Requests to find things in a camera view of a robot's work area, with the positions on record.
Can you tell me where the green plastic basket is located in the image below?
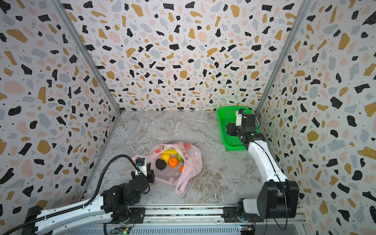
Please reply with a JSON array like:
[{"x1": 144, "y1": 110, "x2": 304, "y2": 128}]
[{"x1": 217, "y1": 106, "x2": 260, "y2": 151}]

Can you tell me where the pink plastic bag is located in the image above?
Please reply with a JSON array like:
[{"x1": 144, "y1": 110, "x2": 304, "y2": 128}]
[{"x1": 132, "y1": 142, "x2": 203, "y2": 195}]

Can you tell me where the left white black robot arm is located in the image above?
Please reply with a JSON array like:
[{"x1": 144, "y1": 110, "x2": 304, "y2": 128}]
[{"x1": 21, "y1": 170, "x2": 155, "y2": 235}]

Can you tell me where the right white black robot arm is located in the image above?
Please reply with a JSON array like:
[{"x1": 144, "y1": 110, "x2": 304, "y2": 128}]
[{"x1": 226, "y1": 109, "x2": 299, "y2": 219}]

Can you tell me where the orange fruit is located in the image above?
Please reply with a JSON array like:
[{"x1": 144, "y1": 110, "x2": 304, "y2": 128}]
[{"x1": 168, "y1": 157, "x2": 179, "y2": 168}]

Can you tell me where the dark avocado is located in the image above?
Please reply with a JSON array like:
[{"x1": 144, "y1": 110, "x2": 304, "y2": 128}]
[{"x1": 155, "y1": 159, "x2": 167, "y2": 170}]

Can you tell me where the yellow lemon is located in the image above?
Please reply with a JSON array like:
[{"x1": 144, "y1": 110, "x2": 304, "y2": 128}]
[{"x1": 161, "y1": 153, "x2": 170, "y2": 164}]

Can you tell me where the yellow banana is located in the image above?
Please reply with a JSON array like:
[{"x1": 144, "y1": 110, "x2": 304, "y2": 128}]
[{"x1": 162, "y1": 149, "x2": 178, "y2": 155}]

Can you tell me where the green lime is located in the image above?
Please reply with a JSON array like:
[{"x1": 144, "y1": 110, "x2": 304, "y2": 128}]
[{"x1": 177, "y1": 154, "x2": 185, "y2": 163}]

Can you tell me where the small circuit board left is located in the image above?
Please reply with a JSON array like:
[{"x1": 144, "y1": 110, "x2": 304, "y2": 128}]
[{"x1": 112, "y1": 226, "x2": 132, "y2": 235}]

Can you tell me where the small circuit board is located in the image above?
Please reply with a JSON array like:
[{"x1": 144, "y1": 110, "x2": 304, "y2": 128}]
[
  {"x1": 112, "y1": 226, "x2": 132, "y2": 235},
  {"x1": 240, "y1": 225, "x2": 256, "y2": 235}
]

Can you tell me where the small circuit board right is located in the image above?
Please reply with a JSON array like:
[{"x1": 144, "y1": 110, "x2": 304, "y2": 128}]
[{"x1": 240, "y1": 225, "x2": 256, "y2": 235}]

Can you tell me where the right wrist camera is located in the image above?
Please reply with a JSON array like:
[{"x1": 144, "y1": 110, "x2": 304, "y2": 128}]
[{"x1": 236, "y1": 109, "x2": 247, "y2": 126}]

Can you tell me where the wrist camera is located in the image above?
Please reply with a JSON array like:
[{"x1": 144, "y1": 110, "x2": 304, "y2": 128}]
[
  {"x1": 135, "y1": 157, "x2": 147, "y2": 177},
  {"x1": 236, "y1": 109, "x2": 247, "y2": 126}
]

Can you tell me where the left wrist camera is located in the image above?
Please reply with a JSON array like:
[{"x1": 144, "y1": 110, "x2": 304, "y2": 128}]
[{"x1": 135, "y1": 157, "x2": 147, "y2": 177}]

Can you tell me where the left black corrugated cable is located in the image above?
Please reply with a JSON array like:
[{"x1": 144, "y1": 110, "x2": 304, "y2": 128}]
[{"x1": 0, "y1": 154, "x2": 140, "y2": 235}]

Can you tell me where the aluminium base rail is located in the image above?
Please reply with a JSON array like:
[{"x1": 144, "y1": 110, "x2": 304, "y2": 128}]
[{"x1": 68, "y1": 204, "x2": 310, "y2": 235}]

